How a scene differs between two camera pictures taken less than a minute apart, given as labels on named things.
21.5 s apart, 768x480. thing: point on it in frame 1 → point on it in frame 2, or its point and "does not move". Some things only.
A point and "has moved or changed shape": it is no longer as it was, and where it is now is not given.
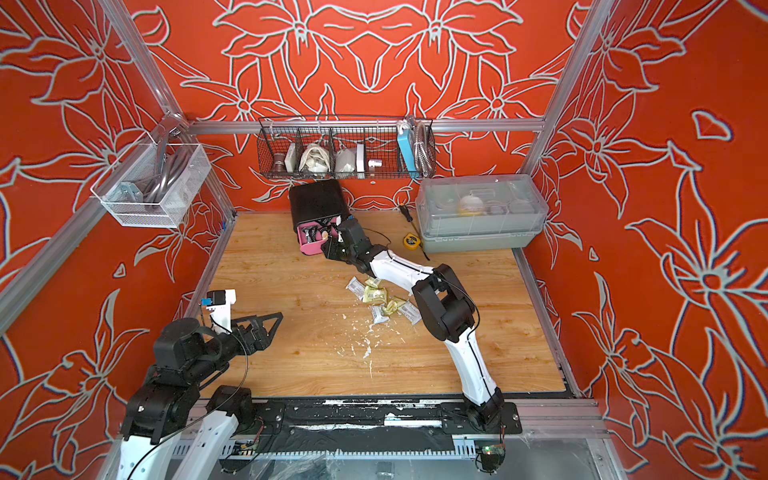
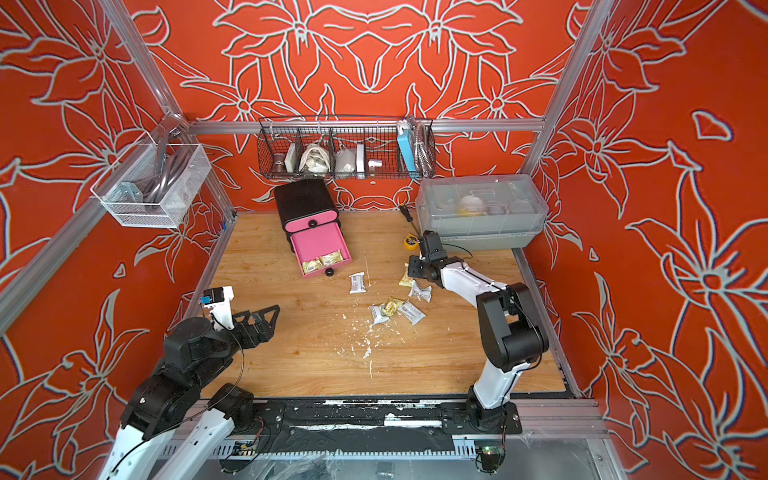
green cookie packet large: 375,296 → 311,265
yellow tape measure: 411,242 does not move
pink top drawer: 312,235 → 310,221
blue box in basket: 408,151 does not move
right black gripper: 331,246 → 412,266
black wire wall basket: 345,148 does not move
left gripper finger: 254,338 does not move
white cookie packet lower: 411,312 does not move
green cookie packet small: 392,307 does not move
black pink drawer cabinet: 316,208 has moved or changed shape
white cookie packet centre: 378,316 does not move
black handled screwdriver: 409,218 does not move
